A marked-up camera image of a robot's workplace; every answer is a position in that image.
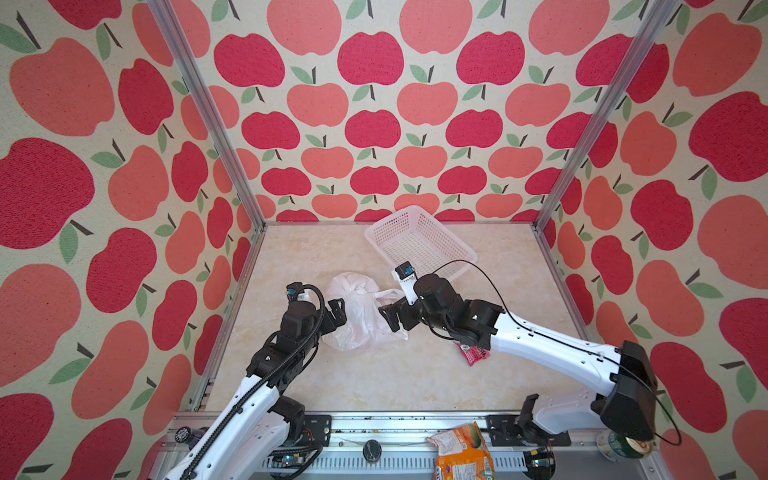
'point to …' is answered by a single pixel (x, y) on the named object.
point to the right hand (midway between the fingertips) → (400, 298)
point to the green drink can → (628, 447)
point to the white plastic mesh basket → (415, 237)
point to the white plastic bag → (365, 328)
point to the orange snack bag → (462, 454)
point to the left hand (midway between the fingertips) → (336, 307)
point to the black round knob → (372, 450)
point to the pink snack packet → (473, 354)
